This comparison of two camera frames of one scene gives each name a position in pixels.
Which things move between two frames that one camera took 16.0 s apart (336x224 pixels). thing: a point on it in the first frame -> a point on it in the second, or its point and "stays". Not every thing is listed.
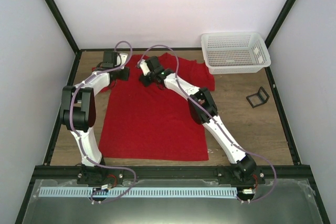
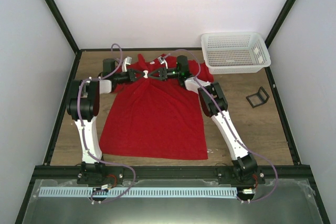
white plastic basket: [234, 52] stays
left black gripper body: [122, 77] -> [129, 72]
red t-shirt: [139, 123] stays
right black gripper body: [147, 83] -> [165, 75]
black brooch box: [259, 98] stays
